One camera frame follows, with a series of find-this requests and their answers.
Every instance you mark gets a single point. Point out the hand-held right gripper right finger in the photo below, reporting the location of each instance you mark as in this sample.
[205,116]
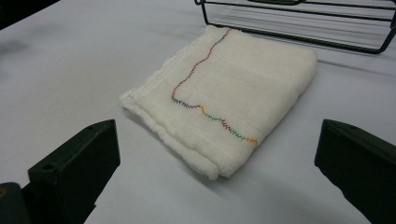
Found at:
[361,168]

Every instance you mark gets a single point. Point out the white table sheet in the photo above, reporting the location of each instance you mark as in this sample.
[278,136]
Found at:
[62,77]

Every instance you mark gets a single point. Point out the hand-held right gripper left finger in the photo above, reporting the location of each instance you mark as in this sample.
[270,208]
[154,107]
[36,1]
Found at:
[77,168]

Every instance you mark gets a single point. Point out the white towel with coloured stitching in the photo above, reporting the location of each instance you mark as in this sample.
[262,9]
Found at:
[236,93]

